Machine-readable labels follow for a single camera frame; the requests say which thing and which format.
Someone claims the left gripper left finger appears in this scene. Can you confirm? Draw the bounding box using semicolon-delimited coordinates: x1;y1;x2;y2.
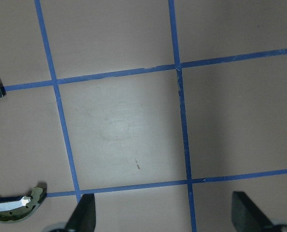
65;194;96;232

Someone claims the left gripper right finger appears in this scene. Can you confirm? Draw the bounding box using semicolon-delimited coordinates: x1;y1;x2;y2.
231;191;273;232

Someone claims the olive curved brake shoe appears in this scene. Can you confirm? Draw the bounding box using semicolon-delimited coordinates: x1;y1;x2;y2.
0;182;47;224

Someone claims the white curved plastic arc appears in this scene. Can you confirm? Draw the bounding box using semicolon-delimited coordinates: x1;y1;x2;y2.
0;196;32;212

